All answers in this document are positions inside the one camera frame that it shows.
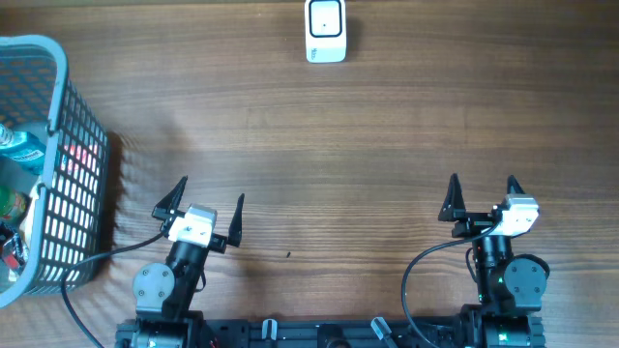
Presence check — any white barcode scanner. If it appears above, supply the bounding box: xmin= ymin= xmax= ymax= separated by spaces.
xmin=304 ymin=0 xmax=347 ymax=64

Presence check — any right camera cable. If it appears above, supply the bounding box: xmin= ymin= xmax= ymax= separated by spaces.
xmin=400 ymin=221 xmax=504 ymax=348

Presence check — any black red snack packet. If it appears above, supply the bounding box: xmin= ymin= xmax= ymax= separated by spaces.
xmin=1 ymin=221 xmax=29 ymax=276

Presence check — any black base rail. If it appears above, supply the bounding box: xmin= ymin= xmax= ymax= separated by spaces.
xmin=115 ymin=315 xmax=546 ymax=348

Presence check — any green lid jar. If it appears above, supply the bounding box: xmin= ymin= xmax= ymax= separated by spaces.
xmin=0 ymin=186 xmax=29 ymax=223

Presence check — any blue mouthwash bottle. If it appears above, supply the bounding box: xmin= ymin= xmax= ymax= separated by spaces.
xmin=1 ymin=125 xmax=46 ymax=176

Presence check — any camera cable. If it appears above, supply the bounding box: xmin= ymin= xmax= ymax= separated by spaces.
xmin=400 ymin=221 xmax=504 ymax=348
xmin=60 ymin=230 xmax=168 ymax=348

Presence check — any left camera cable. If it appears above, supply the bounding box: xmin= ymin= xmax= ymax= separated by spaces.
xmin=60 ymin=230 xmax=168 ymax=348

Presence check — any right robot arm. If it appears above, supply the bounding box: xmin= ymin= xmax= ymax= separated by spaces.
xmin=438 ymin=174 xmax=550 ymax=347

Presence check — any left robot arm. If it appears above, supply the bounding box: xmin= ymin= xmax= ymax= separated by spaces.
xmin=115 ymin=177 xmax=245 ymax=348

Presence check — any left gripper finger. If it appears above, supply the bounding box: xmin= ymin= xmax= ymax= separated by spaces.
xmin=152 ymin=176 xmax=189 ymax=220
xmin=227 ymin=193 xmax=245 ymax=247

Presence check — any grey plastic shopping basket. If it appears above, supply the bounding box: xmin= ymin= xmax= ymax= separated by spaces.
xmin=1 ymin=35 xmax=110 ymax=307

